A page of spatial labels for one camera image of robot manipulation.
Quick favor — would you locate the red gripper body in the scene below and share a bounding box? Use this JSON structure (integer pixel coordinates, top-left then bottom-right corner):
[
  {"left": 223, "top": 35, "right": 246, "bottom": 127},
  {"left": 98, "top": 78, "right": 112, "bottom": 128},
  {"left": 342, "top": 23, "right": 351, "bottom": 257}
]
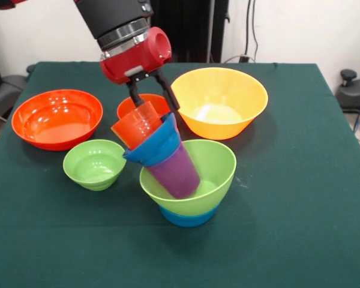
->
[{"left": 99, "top": 26, "right": 173, "bottom": 86}]

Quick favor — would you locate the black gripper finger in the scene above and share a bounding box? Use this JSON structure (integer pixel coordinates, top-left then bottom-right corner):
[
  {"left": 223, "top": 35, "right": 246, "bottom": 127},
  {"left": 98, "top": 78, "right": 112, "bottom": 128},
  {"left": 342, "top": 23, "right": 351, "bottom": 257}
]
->
[
  {"left": 125, "top": 80, "right": 145, "bottom": 107},
  {"left": 155, "top": 69, "right": 181, "bottom": 111}
]

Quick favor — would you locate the red plastic cup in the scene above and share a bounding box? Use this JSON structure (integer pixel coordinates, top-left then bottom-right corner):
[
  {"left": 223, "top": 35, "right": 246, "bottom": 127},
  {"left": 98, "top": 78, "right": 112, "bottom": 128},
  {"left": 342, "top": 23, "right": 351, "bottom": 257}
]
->
[{"left": 110, "top": 100, "right": 163, "bottom": 150}]

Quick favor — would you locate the large orange plastic bowl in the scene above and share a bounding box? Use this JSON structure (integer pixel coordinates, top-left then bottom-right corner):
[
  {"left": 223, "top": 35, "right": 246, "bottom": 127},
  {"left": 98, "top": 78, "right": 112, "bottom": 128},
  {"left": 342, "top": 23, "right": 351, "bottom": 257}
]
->
[{"left": 170, "top": 67, "right": 269, "bottom": 141}]

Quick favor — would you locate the dark blue plastic bowl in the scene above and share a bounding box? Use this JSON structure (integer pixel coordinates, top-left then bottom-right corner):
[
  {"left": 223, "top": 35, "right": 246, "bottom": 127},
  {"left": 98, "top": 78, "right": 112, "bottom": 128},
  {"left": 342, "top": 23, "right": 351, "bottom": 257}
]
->
[{"left": 122, "top": 112, "right": 182, "bottom": 167}]

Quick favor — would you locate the purple plastic cup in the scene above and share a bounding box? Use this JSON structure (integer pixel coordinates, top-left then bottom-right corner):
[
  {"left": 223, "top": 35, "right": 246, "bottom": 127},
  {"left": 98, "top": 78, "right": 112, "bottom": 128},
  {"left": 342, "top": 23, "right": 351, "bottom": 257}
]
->
[{"left": 145, "top": 140, "right": 202, "bottom": 200}]

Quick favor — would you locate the large green plastic bowl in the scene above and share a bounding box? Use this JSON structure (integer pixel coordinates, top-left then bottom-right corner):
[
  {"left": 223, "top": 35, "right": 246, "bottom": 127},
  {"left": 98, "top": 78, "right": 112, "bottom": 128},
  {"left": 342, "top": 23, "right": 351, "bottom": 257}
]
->
[{"left": 139, "top": 139, "right": 238, "bottom": 216}]

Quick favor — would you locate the light blue plastic bowl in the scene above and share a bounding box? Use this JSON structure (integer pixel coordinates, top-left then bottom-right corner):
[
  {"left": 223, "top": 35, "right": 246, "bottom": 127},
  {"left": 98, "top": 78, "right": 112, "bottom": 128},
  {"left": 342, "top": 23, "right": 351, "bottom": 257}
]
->
[{"left": 158, "top": 203, "right": 221, "bottom": 228}]

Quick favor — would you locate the small red plastic bowl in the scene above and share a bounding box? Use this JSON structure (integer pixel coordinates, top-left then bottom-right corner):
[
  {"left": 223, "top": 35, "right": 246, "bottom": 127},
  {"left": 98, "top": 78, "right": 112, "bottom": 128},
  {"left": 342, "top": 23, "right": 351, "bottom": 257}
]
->
[{"left": 116, "top": 93, "right": 171, "bottom": 120}]

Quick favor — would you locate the large red plastic bowl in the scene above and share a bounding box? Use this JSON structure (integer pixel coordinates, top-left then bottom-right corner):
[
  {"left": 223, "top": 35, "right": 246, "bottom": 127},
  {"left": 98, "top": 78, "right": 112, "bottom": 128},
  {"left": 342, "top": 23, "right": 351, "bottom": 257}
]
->
[{"left": 11, "top": 89, "right": 104, "bottom": 152}]

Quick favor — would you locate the small green plastic bowl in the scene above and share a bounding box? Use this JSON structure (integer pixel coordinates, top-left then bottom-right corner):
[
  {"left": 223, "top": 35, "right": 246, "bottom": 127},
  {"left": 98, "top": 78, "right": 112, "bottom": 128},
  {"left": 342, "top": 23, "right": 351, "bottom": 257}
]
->
[{"left": 62, "top": 139, "right": 127, "bottom": 191}]

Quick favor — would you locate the dark green table cloth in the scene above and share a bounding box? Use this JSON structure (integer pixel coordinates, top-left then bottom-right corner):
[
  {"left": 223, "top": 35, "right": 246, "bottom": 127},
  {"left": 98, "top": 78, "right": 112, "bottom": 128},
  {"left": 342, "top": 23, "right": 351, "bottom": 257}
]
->
[{"left": 0, "top": 61, "right": 360, "bottom": 288}]

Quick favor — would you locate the black chair base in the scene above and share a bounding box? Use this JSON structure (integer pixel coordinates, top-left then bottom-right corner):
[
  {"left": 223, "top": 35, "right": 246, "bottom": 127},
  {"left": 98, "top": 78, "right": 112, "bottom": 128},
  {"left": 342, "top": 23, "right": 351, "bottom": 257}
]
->
[{"left": 335, "top": 68, "right": 360, "bottom": 113}]

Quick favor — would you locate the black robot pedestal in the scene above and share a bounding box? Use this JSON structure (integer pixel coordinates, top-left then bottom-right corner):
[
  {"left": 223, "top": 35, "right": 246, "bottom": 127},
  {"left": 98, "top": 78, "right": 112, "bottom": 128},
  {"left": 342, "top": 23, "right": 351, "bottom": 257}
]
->
[{"left": 151, "top": 0, "right": 230, "bottom": 63}]

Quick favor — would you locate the grey cable loop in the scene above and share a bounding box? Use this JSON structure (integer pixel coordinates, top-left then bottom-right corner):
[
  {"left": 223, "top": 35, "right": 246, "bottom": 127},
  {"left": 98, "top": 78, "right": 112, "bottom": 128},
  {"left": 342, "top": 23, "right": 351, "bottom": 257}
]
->
[{"left": 222, "top": 53, "right": 256, "bottom": 64}]

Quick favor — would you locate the black wall cable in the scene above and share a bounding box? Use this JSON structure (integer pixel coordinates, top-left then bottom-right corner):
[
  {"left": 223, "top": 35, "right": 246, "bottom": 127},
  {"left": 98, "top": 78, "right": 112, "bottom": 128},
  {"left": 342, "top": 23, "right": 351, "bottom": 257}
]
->
[{"left": 246, "top": 0, "right": 259, "bottom": 58}]

